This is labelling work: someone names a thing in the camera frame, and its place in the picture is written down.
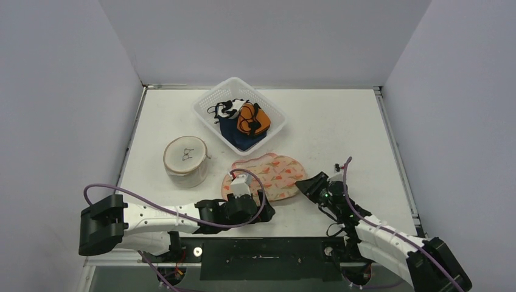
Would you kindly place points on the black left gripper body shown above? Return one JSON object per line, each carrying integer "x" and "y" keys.
{"x": 231, "y": 197}

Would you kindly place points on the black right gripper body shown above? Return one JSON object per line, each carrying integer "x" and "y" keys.
{"x": 317, "y": 187}

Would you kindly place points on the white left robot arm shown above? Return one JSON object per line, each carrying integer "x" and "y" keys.
{"x": 112, "y": 223}

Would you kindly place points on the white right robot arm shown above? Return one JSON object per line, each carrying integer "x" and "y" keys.
{"x": 427, "y": 264}

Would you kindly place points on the white round mesh laundry bag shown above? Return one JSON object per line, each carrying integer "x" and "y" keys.
{"x": 185, "y": 161}

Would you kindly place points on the navy blue bra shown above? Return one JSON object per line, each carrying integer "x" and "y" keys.
{"x": 241, "y": 141}

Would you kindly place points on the orange bra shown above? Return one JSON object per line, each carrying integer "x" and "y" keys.
{"x": 252, "y": 120}

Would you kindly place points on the black and white bra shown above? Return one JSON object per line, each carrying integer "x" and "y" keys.
{"x": 228, "y": 109}

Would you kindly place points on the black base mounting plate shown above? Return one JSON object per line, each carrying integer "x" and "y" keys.
{"x": 268, "y": 258}

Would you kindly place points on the white plastic basket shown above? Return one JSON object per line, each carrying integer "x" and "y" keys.
{"x": 236, "y": 88}

